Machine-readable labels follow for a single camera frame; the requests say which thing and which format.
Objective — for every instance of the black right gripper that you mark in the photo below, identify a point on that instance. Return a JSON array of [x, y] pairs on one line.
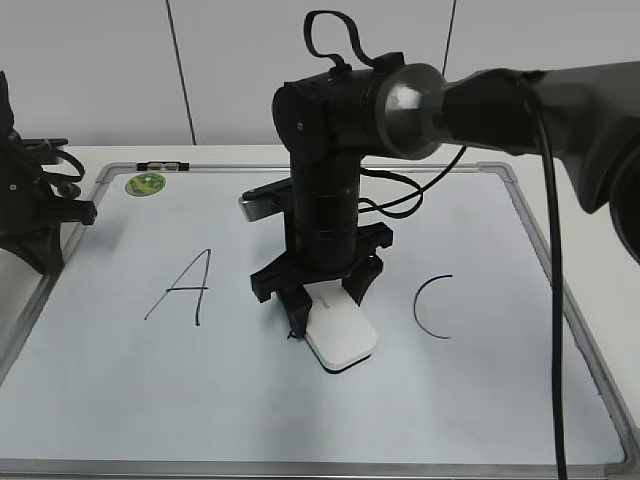
[[323, 239]]

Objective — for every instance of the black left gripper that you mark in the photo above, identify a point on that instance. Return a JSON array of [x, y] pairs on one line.
[[39, 192]]

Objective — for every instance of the white rectangular board eraser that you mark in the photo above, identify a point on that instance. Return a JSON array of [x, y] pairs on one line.
[[338, 331]]

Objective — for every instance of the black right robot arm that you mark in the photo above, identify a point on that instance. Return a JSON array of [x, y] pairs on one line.
[[587, 117]]

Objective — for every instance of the round green magnet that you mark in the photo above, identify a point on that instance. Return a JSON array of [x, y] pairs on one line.
[[145, 184]]

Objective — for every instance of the black and silver hanger clip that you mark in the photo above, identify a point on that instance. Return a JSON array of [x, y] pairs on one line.
[[170, 166]]

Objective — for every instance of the white aluminium-framed whiteboard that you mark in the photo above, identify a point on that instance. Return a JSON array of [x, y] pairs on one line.
[[150, 355]]

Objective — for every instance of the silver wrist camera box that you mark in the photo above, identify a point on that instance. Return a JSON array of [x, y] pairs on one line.
[[267, 200]]

